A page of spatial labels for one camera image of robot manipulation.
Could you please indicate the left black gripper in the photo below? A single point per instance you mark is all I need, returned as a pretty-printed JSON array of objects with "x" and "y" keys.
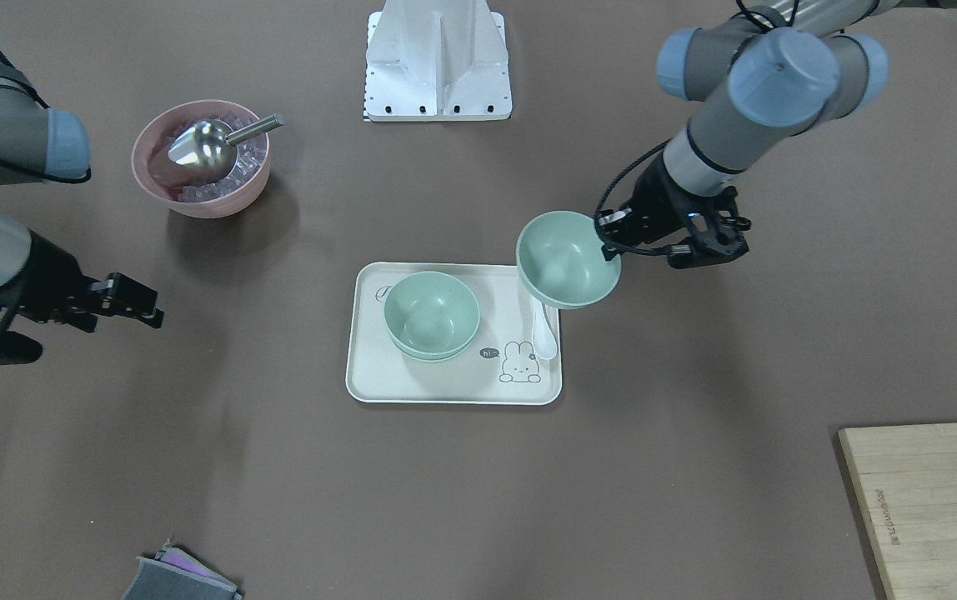
[{"x": 656, "y": 203}]

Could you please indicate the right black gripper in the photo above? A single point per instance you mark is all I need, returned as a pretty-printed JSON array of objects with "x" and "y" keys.
[{"x": 47, "y": 283}]

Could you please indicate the green bowl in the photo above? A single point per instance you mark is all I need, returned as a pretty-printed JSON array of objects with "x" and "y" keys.
[
  {"x": 436, "y": 351},
  {"x": 560, "y": 261},
  {"x": 430, "y": 305}
]

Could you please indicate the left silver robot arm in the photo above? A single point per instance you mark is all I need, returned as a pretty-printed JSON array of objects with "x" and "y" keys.
[{"x": 769, "y": 73}]

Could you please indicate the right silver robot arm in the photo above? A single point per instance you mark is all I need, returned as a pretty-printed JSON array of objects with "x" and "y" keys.
[{"x": 38, "y": 144}]

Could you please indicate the pink bowl with ice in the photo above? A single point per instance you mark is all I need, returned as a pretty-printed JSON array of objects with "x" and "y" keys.
[{"x": 195, "y": 195}]

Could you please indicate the white ceramic spoon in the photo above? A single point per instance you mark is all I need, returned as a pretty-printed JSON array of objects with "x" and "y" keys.
[{"x": 543, "y": 339}]

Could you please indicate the steel ice scoop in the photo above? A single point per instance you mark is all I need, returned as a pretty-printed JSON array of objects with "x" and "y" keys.
[{"x": 210, "y": 146}]

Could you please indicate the cream rabbit tray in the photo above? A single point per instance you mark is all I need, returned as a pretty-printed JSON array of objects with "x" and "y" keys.
[{"x": 500, "y": 367}]

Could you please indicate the green bowl on tray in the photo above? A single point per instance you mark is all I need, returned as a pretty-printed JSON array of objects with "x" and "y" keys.
[{"x": 436, "y": 351}]

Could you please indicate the grey folded cloth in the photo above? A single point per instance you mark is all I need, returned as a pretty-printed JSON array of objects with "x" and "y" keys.
[{"x": 174, "y": 573}]

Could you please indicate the wooden cutting board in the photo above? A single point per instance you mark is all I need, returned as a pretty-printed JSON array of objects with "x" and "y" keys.
[{"x": 904, "y": 479}]

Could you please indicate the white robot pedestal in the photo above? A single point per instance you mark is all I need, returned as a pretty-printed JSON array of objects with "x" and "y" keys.
[{"x": 437, "y": 61}]

